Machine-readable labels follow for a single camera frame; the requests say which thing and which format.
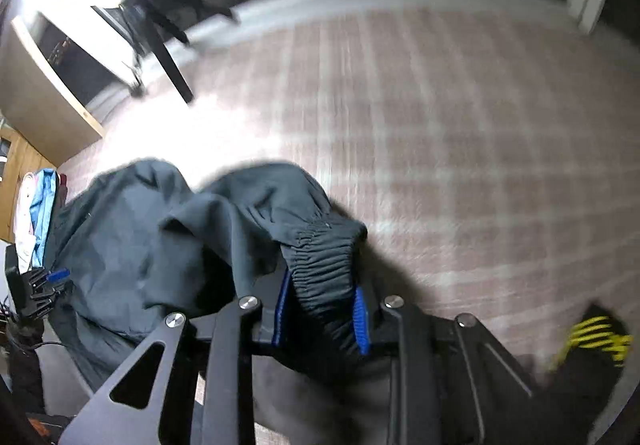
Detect light wooden board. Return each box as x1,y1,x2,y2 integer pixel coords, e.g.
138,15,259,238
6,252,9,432
0,15,106,161

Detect plaid woven mat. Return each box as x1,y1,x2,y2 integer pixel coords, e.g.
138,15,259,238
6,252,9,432
55,0,640,445

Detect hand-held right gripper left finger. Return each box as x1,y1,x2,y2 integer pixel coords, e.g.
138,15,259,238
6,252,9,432
57,270,293,445

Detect dark pants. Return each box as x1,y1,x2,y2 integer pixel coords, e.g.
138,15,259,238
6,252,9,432
42,158,391,396

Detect white garment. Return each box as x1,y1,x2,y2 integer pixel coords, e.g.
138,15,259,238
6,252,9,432
12,172,38,251

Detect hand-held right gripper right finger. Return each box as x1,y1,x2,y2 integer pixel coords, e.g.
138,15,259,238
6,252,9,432
350,282,593,445

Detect blue garment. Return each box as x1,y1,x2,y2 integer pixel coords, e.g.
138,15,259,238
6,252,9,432
29,168,57,271

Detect black yellow striped shoe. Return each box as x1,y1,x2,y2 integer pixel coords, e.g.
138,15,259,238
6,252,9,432
547,302,633,371

